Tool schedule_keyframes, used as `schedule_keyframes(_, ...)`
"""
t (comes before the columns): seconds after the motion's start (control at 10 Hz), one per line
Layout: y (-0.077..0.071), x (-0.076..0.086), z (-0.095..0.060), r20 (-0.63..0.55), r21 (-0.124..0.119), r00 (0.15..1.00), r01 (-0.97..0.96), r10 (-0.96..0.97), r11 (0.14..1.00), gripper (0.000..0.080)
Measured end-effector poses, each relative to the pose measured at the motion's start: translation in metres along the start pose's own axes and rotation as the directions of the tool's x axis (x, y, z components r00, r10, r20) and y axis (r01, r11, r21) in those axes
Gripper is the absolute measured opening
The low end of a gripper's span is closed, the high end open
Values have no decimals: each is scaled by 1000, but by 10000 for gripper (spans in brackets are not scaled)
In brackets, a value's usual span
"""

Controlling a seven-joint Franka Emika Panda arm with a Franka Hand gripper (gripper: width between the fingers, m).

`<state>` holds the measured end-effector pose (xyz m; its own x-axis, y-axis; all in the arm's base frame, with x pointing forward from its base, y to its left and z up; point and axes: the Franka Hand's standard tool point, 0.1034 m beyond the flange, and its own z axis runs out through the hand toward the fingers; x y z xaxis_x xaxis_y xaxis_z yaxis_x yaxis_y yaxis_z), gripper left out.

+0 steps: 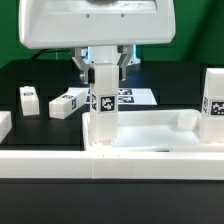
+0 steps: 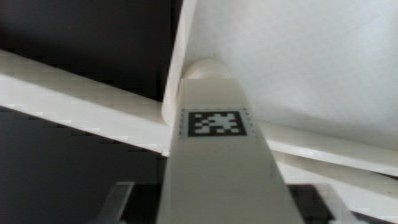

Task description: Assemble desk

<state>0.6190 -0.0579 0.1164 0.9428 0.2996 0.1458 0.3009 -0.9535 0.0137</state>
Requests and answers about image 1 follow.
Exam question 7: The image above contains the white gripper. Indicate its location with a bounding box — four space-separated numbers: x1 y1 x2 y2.
19 0 176 84

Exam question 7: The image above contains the white desk tabletop tray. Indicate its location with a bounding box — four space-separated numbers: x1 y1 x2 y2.
82 109 224 153

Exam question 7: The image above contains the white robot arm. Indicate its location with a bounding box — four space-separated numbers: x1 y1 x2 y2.
19 0 176 83

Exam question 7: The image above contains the fiducial marker sheet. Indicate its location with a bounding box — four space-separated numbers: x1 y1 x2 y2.
67 87 158 106

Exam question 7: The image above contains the white left fence block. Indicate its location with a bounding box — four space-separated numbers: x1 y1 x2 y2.
0 111 12 143

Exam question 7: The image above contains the white front fence bar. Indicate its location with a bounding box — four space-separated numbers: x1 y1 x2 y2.
0 150 224 180

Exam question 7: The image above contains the black cable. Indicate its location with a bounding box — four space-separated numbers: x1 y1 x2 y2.
30 48 73 61

